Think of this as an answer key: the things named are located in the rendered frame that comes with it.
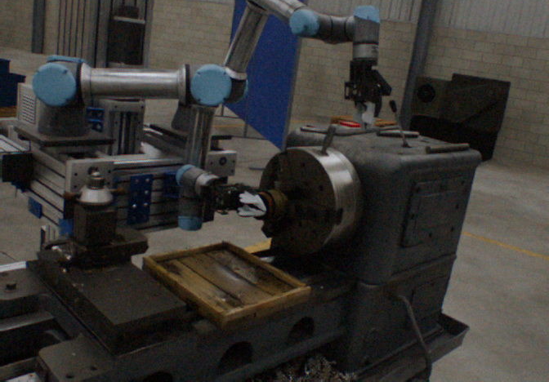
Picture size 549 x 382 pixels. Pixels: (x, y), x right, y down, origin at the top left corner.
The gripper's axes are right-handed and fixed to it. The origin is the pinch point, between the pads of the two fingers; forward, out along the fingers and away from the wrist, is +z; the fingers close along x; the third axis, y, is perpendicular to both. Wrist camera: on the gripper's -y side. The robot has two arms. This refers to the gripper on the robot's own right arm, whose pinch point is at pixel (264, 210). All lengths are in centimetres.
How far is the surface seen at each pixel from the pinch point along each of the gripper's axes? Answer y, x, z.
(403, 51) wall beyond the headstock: -914, 68, -581
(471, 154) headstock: -80, 16, 16
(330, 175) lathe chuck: -15.5, 10.6, 7.8
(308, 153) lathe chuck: -15.1, 14.6, -1.1
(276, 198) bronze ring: -4.2, 2.6, -0.3
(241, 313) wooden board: 17.2, -18.8, 15.0
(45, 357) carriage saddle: 61, -18, 11
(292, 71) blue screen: -361, 15, -358
